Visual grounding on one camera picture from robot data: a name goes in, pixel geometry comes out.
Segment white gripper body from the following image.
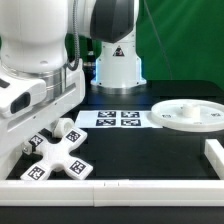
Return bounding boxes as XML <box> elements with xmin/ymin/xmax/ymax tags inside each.
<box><xmin>0</xmin><ymin>59</ymin><xmax>87</xmax><ymax>181</ymax></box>

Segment white cross-shaped table base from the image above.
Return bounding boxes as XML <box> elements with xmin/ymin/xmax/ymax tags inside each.
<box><xmin>21</xmin><ymin>128</ymin><xmax>93</xmax><ymax>181</ymax></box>

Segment white round table top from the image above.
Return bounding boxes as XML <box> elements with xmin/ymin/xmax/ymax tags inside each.
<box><xmin>151</xmin><ymin>99</ymin><xmax>224</xmax><ymax>132</ymax></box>

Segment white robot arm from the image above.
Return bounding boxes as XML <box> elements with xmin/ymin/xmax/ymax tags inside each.
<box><xmin>0</xmin><ymin>0</ymin><xmax>145</xmax><ymax>180</ymax></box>

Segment white sheet with markers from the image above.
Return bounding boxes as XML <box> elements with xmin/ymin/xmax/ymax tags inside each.
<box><xmin>75</xmin><ymin>110</ymin><xmax>160</xmax><ymax>128</ymax></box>

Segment white U-shaped fence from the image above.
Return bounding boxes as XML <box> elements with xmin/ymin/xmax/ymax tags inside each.
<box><xmin>0</xmin><ymin>138</ymin><xmax>224</xmax><ymax>208</ymax></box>

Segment black cable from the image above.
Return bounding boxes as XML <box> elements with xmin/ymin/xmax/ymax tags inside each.
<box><xmin>143</xmin><ymin>0</ymin><xmax>174</xmax><ymax>81</ymax></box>

